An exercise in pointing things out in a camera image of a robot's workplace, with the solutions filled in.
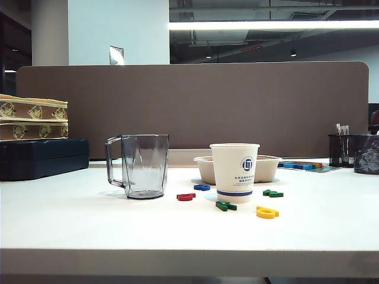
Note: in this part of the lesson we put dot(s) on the blue foam letter g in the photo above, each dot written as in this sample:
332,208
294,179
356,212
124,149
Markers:
202,187

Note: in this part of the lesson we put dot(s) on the red foam letter a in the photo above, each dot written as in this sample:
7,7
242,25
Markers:
185,197

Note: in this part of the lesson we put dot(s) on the white paper cup blue logo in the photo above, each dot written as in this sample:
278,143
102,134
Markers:
234,177

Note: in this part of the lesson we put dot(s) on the green foam letter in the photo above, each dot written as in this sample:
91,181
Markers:
273,193
225,206

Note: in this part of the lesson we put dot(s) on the yellow foam letter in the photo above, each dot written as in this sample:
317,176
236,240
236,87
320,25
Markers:
266,213

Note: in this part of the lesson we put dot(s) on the beige pulp tray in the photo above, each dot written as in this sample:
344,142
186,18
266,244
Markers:
204,171

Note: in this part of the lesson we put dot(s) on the brown desk divider panel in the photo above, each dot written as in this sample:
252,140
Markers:
192,103

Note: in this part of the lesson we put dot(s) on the transparent grey plastic mug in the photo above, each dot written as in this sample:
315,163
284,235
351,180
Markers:
142,165

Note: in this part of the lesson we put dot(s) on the black ceiling spotlight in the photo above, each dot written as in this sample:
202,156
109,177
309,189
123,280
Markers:
293,53

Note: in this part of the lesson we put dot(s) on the ceiling light strip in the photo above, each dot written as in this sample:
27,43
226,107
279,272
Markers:
266,25

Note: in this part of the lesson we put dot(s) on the dark blue plastic case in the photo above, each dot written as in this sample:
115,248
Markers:
44,156

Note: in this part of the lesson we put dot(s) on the black mesh pen holder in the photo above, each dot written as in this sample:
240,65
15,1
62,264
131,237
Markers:
340,151

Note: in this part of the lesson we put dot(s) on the brown patterned boxes stack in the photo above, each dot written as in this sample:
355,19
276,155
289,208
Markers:
32,130

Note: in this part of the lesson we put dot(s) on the stacked patterned gift boxes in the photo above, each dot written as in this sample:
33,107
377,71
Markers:
32,111

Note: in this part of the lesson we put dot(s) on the red office chair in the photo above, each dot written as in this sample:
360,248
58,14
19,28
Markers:
376,116

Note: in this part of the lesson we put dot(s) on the white wall notice sheet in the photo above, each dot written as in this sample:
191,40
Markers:
116,54

